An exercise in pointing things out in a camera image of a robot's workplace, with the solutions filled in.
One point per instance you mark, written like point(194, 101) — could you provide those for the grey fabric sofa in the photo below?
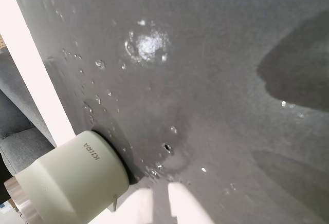
point(15, 121)

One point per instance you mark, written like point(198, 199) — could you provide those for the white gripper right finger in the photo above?
point(182, 203)

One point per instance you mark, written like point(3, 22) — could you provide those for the pale green Kiira cup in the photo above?
point(64, 177)

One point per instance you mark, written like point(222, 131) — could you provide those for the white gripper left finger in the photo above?
point(136, 206)

